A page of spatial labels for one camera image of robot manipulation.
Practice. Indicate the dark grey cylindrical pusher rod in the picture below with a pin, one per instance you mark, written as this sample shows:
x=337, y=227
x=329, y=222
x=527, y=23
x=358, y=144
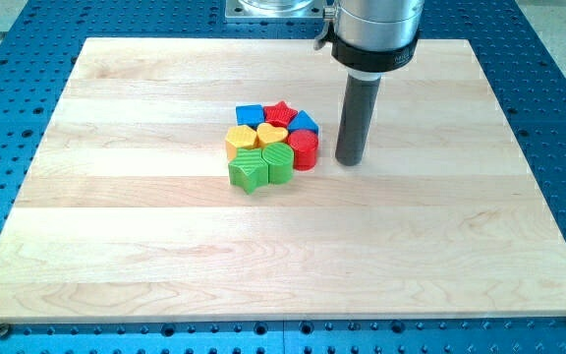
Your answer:
x=358, y=105

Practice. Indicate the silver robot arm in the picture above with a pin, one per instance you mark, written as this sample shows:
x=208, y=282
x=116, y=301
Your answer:
x=371, y=37

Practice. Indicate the green cylinder block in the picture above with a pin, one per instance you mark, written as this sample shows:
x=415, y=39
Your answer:
x=280, y=159

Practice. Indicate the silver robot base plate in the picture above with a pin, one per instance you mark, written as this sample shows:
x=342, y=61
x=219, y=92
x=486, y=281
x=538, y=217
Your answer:
x=273, y=9

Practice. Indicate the red cylinder block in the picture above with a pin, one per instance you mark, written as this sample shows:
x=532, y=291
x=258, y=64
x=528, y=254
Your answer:
x=304, y=144

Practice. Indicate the blue triangle block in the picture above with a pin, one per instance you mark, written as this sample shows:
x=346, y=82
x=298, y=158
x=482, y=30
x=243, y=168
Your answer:
x=302, y=121

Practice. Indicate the yellow hexagon block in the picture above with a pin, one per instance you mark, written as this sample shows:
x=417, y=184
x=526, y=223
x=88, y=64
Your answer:
x=237, y=137

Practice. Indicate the yellow heart block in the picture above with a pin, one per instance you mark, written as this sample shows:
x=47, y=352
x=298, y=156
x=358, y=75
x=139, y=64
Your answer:
x=268, y=134

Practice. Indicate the blue perforated metal table plate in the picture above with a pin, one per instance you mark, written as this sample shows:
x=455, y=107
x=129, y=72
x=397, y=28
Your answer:
x=39, y=50

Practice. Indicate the blue cube block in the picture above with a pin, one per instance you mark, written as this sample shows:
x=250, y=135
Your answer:
x=250, y=115

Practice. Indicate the green star block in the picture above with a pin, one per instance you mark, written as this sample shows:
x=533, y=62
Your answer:
x=248, y=170

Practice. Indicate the light wooden board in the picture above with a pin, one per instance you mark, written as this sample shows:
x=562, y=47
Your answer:
x=127, y=215

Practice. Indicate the red star block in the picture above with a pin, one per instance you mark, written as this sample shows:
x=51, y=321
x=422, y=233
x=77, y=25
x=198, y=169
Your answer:
x=279, y=114

